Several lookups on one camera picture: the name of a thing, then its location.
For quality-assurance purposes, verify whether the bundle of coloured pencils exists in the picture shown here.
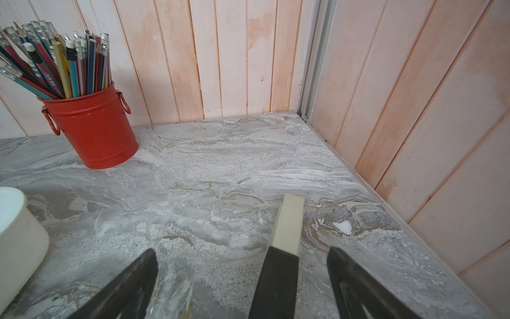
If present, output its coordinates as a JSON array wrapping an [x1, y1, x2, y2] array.
[[1, 21, 113, 100]]

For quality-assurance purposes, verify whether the white plastic storage box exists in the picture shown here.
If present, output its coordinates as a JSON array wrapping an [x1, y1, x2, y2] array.
[[1, 187, 49, 312]]

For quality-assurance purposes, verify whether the red metal pencil bucket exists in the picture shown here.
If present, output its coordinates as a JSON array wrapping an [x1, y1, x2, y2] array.
[[40, 85, 139, 170]]

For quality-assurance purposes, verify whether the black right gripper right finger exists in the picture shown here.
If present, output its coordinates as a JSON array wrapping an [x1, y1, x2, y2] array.
[[327, 247, 419, 318]]

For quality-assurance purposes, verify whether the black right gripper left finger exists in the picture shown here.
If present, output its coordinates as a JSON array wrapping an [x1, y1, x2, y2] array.
[[69, 249, 159, 318]]

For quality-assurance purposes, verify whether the black and cream utility knife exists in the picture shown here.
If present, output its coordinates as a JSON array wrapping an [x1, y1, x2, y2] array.
[[248, 194, 304, 318]]

